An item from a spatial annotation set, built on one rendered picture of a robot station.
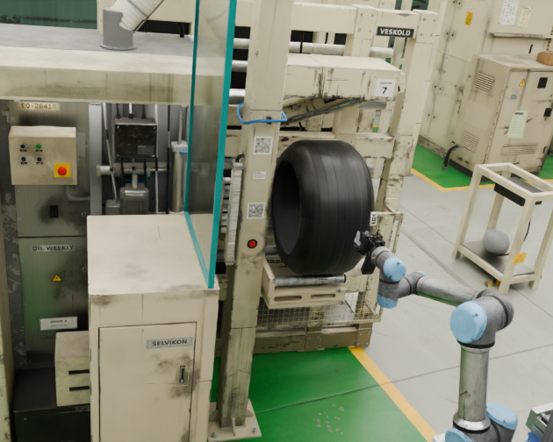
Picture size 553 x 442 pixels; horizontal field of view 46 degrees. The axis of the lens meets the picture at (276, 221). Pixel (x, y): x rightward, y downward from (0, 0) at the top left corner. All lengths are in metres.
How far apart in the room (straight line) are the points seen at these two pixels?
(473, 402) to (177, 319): 0.97
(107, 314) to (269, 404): 1.69
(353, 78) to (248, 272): 0.97
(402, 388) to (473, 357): 1.78
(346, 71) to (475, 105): 4.43
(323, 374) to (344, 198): 1.48
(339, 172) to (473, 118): 4.71
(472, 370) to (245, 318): 1.21
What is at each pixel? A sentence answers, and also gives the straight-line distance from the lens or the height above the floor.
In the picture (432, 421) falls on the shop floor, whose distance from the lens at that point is 3.72.
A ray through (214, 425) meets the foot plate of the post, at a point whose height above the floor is 0.01.
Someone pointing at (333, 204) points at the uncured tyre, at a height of 1.33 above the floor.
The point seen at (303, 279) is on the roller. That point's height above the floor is 0.91.
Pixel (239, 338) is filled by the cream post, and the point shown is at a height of 0.56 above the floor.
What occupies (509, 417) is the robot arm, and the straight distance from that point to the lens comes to 2.35.
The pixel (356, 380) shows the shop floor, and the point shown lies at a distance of 3.84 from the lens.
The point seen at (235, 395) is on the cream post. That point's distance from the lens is 3.26.
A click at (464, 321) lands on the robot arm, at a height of 1.30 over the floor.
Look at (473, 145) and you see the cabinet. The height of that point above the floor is 0.35.
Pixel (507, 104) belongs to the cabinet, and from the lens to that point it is 7.08.
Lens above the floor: 2.35
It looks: 25 degrees down
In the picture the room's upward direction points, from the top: 7 degrees clockwise
